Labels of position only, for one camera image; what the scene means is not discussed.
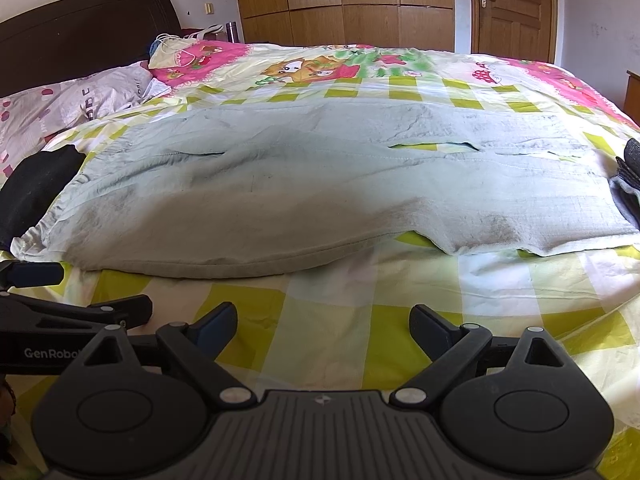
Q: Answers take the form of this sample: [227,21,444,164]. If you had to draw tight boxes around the light grey-green pants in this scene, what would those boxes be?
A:
[10,99,639,280]

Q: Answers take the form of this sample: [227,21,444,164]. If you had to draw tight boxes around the black folded garment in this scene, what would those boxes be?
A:
[0,145,86,252]

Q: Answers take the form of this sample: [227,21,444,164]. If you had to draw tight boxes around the colourful checkered bed sheet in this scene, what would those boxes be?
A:
[36,44,639,479]

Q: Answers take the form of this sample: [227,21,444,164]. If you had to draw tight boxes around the white pink patterned pillow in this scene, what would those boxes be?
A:
[1,62,170,180]

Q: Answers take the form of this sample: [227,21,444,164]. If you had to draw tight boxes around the dark wooden headboard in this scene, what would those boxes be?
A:
[1,0,181,96]

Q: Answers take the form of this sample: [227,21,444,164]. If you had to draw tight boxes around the dark grey folded pants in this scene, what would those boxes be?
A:
[608,139,640,230]

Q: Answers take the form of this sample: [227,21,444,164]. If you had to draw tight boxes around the cream cloth bag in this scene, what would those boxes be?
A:
[149,34,209,70]

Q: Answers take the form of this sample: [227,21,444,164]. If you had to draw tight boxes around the wooden side cabinet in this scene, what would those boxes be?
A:
[623,70,640,125]

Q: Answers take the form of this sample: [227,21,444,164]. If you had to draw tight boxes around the silver thermos bottle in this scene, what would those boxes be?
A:
[226,22,240,44]

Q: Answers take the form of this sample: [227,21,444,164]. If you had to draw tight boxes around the wooden wardrobe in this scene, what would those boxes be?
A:
[238,0,454,51]

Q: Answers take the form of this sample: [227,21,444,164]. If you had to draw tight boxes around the wooden door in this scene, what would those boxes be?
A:
[471,0,558,63]

